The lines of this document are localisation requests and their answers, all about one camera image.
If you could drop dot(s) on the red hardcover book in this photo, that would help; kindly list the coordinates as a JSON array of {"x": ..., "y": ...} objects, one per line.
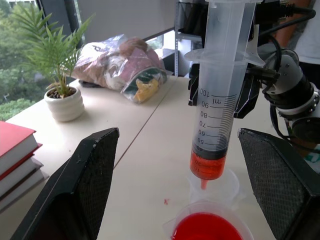
[
  {"x": 17, "y": 172},
  {"x": 12, "y": 142}
]

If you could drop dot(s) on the person in white shirt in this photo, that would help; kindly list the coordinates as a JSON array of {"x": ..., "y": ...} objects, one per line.
[{"x": 308, "y": 32}]

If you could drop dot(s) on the grey hardcover book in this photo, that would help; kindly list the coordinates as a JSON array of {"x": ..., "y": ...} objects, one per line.
[{"x": 22, "y": 190}]

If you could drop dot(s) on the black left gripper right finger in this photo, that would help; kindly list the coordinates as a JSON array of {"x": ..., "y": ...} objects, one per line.
[{"x": 282, "y": 185}]

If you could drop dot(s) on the green plant in white pot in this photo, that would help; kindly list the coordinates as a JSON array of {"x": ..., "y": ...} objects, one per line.
[{"x": 58, "y": 75}]

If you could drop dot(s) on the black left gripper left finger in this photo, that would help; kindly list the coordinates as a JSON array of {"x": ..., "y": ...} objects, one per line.
[{"x": 75, "y": 190}]

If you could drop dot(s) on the empty clear plastic cup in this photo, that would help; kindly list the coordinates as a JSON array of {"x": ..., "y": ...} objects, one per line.
[{"x": 232, "y": 192}]

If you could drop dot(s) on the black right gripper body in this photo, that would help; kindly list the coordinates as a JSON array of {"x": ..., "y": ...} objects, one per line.
[{"x": 268, "y": 12}]

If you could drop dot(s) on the clear cup with red liquid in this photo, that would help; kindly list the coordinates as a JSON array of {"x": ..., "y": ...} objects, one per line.
[{"x": 207, "y": 227}]

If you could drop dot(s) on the clear plastic bag with clutter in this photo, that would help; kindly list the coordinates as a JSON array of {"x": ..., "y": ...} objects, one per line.
[{"x": 120, "y": 67}]

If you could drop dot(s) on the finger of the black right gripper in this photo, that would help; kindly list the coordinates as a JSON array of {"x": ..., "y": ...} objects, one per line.
[
  {"x": 193, "y": 87},
  {"x": 247, "y": 100}
]

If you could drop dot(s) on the grey metal shelf rack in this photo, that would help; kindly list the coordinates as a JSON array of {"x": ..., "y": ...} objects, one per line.
[{"x": 178, "y": 37}]

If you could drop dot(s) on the large clear plastic syringe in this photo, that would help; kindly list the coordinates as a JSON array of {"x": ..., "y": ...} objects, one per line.
[{"x": 220, "y": 105}]

